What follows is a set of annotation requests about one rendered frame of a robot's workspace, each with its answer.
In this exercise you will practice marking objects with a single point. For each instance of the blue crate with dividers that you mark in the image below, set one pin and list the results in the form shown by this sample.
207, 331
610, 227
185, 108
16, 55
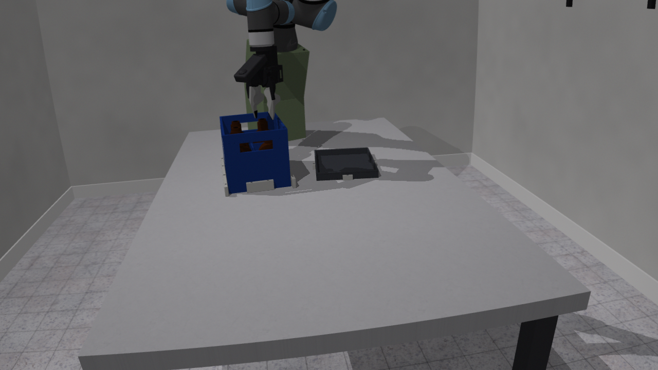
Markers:
255, 165

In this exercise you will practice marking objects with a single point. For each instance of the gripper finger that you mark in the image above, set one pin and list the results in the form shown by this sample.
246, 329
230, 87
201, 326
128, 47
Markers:
255, 96
272, 98

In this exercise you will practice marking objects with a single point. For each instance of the brown bottle with blue label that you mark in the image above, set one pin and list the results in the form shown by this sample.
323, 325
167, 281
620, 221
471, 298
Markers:
266, 145

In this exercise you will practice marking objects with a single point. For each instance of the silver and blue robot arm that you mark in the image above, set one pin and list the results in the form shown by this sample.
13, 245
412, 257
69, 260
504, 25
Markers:
276, 20

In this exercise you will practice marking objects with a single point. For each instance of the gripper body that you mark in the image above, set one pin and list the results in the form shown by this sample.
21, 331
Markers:
261, 77

